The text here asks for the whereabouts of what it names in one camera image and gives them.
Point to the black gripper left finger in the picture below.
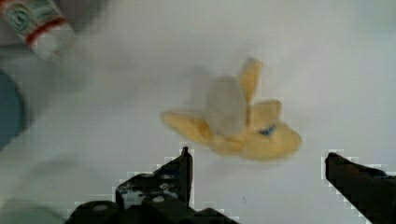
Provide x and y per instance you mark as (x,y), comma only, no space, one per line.
(171,179)

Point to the red plush ketchup bottle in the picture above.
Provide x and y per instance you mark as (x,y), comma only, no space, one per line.
(40,24)

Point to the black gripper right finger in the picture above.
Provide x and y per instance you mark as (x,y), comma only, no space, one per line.
(371,191)

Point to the blue mug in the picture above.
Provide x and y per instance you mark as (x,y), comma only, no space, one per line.
(12,110)

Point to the yellow plush peeled banana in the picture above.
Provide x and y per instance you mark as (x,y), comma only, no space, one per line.
(233,125)

